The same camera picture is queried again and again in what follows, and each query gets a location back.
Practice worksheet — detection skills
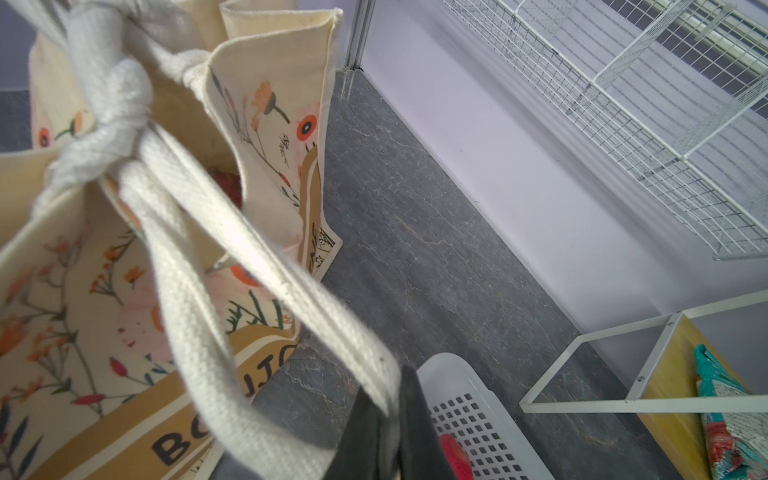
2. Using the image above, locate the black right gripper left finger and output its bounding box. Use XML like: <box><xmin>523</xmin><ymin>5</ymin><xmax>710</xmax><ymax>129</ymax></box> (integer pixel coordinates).
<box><xmin>323</xmin><ymin>388</ymin><xmax>385</xmax><ymax>480</ymax></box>

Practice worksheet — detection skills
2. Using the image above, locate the teal white snack packet lower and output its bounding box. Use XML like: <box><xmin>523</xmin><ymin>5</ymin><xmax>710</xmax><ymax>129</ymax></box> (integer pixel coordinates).
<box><xmin>695</xmin><ymin>344</ymin><xmax>767</xmax><ymax>479</ymax></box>

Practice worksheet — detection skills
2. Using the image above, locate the long white wire basket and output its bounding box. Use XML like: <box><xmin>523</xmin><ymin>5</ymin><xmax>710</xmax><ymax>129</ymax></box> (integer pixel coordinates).
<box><xmin>443</xmin><ymin>1</ymin><xmax>767</xmax><ymax>261</ymax></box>

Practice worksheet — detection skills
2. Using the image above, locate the red apple centre basket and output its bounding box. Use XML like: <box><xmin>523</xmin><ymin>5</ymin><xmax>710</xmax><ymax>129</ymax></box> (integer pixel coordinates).
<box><xmin>439</xmin><ymin>434</ymin><xmax>474</xmax><ymax>480</ymax></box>

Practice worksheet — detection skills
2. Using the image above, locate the white wood two-tier shelf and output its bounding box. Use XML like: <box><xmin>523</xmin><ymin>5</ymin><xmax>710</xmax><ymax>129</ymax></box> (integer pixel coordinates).
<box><xmin>519</xmin><ymin>290</ymin><xmax>767</xmax><ymax>479</ymax></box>

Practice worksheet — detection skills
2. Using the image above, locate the cream canvas grocery bag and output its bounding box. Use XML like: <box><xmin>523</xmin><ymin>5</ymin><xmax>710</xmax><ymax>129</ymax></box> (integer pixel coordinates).
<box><xmin>1</xmin><ymin>1</ymin><xmax>401</xmax><ymax>479</ymax></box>

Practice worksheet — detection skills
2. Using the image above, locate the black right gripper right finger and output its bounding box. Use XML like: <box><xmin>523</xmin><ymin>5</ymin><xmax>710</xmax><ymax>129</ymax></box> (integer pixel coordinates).
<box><xmin>399</xmin><ymin>366</ymin><xmax>456</xmax><ymax>480</ymax></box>

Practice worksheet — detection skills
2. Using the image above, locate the white plastic fruit basket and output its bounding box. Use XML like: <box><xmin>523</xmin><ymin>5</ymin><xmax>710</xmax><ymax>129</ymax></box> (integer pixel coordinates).
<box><xmin>417</xmin><ymin>353</ymin><xmax>554</xmax><ymax>480</ymax></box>

